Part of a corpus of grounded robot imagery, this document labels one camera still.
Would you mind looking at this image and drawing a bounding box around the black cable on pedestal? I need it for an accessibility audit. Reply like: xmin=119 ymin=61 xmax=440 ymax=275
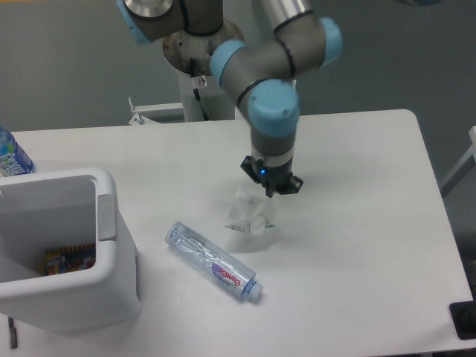
xmin=189 ymin=57 xmax=210 ymax=122

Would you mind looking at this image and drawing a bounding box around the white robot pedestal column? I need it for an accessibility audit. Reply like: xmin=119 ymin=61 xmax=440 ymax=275
xmin=162 ymin=20 xmax=246 ymax=123

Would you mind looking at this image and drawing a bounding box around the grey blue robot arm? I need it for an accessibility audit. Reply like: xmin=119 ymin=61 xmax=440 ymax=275
xmin=117 ymin=1 xmax=343 ymax=196

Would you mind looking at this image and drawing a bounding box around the colourful snack packet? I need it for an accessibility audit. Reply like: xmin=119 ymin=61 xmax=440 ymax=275
xmin=44 ymin=243 xmax=96 ymax=276

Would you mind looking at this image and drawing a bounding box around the white pedestal foot bracket left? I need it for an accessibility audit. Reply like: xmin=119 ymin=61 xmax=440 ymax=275
xmin=128 ymin=97 xmax=184 ymax=126

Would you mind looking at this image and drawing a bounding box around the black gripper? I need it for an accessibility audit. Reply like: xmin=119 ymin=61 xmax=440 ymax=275
xmin=240 ymin=155 xmax=303 ymax=198

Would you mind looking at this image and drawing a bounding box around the clear plastic bottle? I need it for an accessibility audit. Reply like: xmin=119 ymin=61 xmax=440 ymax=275
xmin=164 ymin=222 xmax=263 ymax=303

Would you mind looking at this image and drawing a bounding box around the blue labelled water bottle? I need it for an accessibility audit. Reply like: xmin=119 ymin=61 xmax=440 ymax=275
xmin=1 ymin=127 xmax=35 ymax=177

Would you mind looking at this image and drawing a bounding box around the black clamp at table edge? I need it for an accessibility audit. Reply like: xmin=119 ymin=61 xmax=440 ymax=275
xmin=449 ymin=300 xmax=475 ymax=341

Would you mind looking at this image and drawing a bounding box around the small black strip on table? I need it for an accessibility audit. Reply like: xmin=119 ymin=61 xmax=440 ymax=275
xmin=7 ymin=317 xmax=18 ymax=350

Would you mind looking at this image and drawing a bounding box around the white plastic trash can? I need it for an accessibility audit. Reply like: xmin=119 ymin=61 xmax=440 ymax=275
xmin=1 ymin=167 xmax=141 ymax=331

